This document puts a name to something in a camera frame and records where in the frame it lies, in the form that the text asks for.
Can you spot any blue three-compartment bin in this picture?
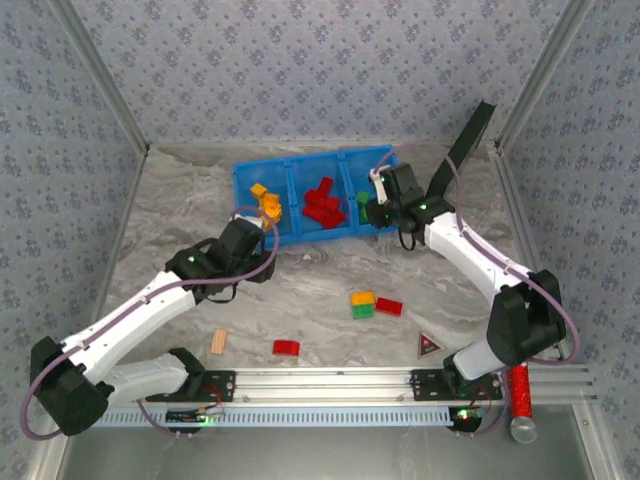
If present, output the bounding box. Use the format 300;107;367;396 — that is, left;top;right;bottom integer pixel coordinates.
232;144;401;247

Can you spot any black flat bar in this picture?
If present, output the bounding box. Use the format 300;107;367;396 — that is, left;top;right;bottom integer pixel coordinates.
429;98;499;201

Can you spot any triangular warning sign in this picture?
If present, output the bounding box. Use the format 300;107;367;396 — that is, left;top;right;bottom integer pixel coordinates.
415;330;441;360

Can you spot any small circuit board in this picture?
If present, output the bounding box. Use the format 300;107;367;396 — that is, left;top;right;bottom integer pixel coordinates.
447;405;486;432
166;407;226;434

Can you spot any red glitter tube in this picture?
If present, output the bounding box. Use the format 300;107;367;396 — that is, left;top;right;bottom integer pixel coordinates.
507;364;539;445

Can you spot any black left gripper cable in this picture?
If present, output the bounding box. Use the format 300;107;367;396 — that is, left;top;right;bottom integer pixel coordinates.
199;279;239;305

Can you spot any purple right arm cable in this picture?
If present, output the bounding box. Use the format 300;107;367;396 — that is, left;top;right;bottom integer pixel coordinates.
374;142;581;441

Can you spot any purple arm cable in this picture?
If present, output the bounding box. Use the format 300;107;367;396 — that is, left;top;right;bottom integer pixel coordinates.
374;142;581;441
19;205;279;441

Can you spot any aluminium side rail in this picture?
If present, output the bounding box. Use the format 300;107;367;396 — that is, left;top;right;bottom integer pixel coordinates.
492;142;571;364
79;147;151;369

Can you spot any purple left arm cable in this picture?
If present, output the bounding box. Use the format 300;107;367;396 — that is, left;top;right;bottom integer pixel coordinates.
19;205;279;441

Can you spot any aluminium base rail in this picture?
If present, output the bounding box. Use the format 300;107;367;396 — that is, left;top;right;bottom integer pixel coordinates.
52;365;599;406

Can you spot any slotted cable duct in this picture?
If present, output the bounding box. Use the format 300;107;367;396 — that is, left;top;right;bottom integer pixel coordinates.
92;405;451;429

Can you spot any aluminium frame post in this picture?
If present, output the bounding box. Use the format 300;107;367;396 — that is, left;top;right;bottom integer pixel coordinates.
497;0;596;151
49;0;151;154

